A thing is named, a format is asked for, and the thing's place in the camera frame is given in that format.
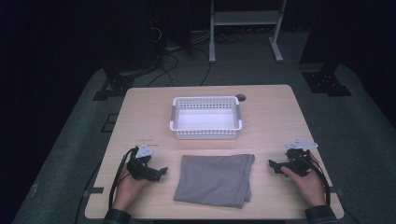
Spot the person's left hand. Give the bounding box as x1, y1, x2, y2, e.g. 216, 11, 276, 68
112, 163, 151, 212

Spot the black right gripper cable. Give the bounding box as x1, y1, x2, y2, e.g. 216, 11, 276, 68
298, 154, 332, 206

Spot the white metal desk frame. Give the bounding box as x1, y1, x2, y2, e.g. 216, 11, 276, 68
208, 0, 288, 64

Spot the white plastic basket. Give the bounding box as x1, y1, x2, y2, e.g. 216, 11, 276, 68
168, 95, 243, 140

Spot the black floor cable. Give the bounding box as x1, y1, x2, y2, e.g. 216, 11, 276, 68
146, 46, 213, 88

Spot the black stand with angled legs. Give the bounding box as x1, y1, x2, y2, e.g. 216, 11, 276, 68
92, 46, 164, 102

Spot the black stand with square base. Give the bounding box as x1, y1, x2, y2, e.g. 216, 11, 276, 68
301, 60, 353, 98

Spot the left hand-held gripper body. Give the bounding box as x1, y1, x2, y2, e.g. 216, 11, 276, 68
125, 142, 163, 183

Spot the person's right hand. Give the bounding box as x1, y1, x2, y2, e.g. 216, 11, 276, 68
279, 151, 328, 208

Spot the grey cloth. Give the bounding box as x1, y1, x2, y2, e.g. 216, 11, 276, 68
173, 153, 256, 210

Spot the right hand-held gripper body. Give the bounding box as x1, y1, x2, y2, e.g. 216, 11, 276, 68
281, 138, 319, 178

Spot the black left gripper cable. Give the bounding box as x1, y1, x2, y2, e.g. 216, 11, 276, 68
107, 147, 138, 210

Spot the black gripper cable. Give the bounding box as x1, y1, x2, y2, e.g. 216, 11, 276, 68
107, 147, 138, 210
298, 154, 332, 206

